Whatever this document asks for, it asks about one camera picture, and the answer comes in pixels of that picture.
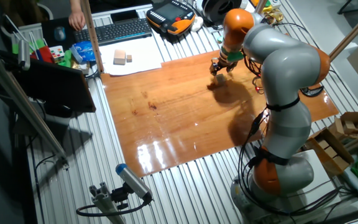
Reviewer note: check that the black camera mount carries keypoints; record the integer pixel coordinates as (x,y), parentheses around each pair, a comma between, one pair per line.
(120,194)

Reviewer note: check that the black computer keyboard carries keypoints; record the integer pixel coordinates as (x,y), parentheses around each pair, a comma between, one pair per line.
(117,31)

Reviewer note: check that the grey square block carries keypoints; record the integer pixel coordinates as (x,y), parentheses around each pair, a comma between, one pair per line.
(220,80)

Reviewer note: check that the black curved clamp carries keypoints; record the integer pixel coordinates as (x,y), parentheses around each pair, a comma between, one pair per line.
(312,92)

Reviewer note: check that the silver camera with blue cap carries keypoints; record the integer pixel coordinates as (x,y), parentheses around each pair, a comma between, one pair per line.
(134,182)

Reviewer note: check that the green box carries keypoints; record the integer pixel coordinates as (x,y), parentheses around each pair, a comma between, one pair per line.
(39,45)

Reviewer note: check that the white rounded object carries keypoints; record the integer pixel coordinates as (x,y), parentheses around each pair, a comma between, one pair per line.
(197,24)

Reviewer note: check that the dark computer mouse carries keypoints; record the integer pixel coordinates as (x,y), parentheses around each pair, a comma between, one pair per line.
(60,33)

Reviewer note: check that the open cardboard box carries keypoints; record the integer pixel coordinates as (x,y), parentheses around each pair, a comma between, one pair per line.
(331,152)

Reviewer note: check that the black mouse pad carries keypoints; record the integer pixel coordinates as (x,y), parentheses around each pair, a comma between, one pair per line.
(50,37)

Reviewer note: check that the small silver camera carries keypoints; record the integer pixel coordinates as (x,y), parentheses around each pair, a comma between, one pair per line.
(23,54)

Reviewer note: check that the blue tissue packet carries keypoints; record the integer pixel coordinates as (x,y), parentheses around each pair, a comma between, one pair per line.
(84,51)

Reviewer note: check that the large tan wooden block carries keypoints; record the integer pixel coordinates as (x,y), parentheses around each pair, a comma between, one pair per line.
(119,57)

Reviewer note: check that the white paper sheet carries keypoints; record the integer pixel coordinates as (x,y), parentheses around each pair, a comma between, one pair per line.
(145,53)

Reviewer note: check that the white thin sticks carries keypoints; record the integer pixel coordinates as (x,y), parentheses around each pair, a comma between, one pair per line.
(20,32)

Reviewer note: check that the black chair base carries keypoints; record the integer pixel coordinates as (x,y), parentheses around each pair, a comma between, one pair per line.
(353,6)

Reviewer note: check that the gold foil packet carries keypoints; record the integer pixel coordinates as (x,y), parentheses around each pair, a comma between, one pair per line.
(273,16)

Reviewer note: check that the red box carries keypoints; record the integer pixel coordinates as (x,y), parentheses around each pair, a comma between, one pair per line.
(45,54)

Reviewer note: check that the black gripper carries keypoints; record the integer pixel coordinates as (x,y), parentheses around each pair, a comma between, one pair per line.
(225,63)

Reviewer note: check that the black flat monitor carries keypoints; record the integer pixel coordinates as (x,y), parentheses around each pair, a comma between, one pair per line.
(57,87)

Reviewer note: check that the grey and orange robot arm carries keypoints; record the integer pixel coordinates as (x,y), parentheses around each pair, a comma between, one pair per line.
(287,62)

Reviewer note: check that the orange and black teach pendant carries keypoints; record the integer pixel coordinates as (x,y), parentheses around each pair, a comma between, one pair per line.
(169,14)

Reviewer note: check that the person's bare hand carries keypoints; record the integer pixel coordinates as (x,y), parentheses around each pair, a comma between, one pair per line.
(77,20)

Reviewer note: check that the long aluminium frame bar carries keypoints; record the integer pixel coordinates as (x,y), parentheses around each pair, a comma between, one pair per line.
(26,105)

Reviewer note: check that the person's bare forearm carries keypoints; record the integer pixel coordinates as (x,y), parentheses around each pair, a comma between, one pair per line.
(75,4)

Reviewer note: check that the tiny tan wooden block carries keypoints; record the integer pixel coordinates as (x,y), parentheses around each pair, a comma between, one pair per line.
(129,58)

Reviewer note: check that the grey aluminium profile stub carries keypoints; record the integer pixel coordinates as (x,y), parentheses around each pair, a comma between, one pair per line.
(104,202)

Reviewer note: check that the small teal object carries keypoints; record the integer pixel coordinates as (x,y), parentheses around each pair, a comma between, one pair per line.
(220,39)

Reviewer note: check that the white paper roll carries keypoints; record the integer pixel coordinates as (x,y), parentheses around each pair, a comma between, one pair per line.
(356,183)

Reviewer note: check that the silver metal post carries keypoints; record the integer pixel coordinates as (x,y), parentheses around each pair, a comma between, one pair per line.
(260,6)

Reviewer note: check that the black filament spool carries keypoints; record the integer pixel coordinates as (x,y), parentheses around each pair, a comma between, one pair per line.
(216,11)

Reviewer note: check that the white sided puzzle cube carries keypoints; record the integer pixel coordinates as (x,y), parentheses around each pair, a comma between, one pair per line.
(57,53)

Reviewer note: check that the glossy brown wooden board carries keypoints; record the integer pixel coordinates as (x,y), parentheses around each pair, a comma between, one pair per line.
(166,118)

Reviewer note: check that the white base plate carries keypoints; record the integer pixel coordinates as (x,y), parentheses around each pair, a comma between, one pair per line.
(322,186)

